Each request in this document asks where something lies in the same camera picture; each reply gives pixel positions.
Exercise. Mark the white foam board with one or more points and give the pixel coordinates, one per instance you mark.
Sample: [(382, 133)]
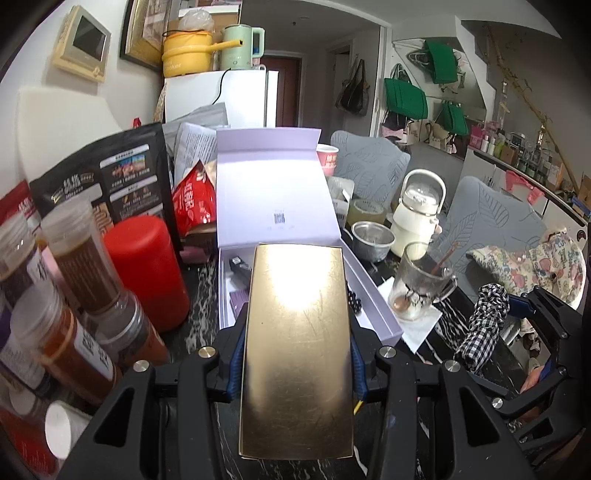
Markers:
[(60, 124)]

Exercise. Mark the white counter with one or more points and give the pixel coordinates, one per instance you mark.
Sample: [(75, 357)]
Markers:
[(480, 166)]

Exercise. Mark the red canister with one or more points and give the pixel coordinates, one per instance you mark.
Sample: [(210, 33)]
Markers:
[(143, 272)]

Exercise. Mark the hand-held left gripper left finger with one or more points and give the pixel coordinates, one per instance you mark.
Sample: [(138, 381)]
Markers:
[(237, 374)]

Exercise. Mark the printed paper leaflet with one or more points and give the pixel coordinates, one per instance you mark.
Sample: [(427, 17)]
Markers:
[(194, 147)]

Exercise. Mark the woven straw mat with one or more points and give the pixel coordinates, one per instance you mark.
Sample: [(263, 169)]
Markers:
[(160, 106)]

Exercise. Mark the pink cloth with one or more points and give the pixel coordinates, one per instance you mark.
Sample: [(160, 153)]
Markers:
[(521, 182)]

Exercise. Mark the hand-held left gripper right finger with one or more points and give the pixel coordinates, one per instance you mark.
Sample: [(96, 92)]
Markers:
[(358, 369)]

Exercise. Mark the grey zip bag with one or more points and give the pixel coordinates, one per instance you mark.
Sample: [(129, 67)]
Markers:
[(203, 115)]

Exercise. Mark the red spice jar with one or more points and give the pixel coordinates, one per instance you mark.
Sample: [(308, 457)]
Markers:
[(138, 332)]

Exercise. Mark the gold box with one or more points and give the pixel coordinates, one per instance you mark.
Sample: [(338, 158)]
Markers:
[(295, 346)]

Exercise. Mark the black printed snack bag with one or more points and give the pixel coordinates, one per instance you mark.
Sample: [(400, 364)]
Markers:
[(129, 175)]

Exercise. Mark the white napkin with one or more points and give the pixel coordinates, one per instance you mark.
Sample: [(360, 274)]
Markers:
[(422, 330)]

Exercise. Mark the small black item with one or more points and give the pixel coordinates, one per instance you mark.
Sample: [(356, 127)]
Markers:
[(240, 264)]

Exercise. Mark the framed picture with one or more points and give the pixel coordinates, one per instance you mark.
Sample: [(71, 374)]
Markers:
[(147, 32)]

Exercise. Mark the white lidded jar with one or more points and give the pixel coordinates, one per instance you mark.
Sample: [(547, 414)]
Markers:
[(64, 429)]

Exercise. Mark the large green tote bag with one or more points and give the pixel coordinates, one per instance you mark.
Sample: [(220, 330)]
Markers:
[(406, 99)]

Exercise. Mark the red paper cup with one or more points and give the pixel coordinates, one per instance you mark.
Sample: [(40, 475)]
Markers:
[(327, 161)]

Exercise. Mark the lilac gift box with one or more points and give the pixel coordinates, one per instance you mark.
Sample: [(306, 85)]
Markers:
[(272, 184)]

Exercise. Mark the white fridge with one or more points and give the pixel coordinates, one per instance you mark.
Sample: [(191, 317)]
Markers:
[(240, 97)]

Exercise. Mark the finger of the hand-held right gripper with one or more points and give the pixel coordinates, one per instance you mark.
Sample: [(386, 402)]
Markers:
[(508, 406), (517, 307)]

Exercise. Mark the small green tote bag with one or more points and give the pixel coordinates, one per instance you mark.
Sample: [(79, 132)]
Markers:
[(455, 119)]

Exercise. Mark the copper spoon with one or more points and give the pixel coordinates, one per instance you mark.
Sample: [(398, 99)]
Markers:
[(443, 261)]

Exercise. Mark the red white bag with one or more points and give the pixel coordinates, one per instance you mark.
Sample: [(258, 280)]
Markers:
[(18, 198)]

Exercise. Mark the black white checkered cloth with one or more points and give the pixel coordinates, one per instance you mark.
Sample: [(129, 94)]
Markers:
[(485, 323)]

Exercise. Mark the pale green kettle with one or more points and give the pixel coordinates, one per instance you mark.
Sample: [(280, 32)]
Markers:
[(238, 50)]

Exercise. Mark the grey leaf-pattern chair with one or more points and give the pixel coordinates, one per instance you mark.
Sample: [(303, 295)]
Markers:
[(369, 166), (489, 212)]

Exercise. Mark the clear plastic bag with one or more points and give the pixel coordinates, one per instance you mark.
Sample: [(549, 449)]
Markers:
[(196, 19)]

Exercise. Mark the small steel bowl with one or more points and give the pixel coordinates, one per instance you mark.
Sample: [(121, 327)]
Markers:
[(374, 240)]

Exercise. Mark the cream wall panel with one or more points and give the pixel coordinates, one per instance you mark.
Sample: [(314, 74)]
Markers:
[(85, 37)]

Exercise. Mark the dark wooden door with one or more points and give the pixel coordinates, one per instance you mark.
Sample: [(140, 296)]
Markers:
[(288, 92)]

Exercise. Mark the black dotted item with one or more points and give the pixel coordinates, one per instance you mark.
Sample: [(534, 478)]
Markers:
[(354, 301)]

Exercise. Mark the brown hanging bags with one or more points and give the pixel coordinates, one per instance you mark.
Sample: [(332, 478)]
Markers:
[(353, 92)]

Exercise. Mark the yellow cooker pot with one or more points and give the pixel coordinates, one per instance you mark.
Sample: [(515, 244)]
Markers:
[(184, 55)]

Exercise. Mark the row of bottles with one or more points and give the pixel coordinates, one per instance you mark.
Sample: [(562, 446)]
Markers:
[(521, 150)]

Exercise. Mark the glass mug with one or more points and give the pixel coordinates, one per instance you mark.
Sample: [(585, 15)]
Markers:
[(415, 277)]

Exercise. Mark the orange spice jar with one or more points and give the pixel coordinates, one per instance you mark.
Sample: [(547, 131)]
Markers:
[(60, 350)]

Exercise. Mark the red snack bag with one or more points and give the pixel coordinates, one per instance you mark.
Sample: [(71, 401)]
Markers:
[(194, 198)]

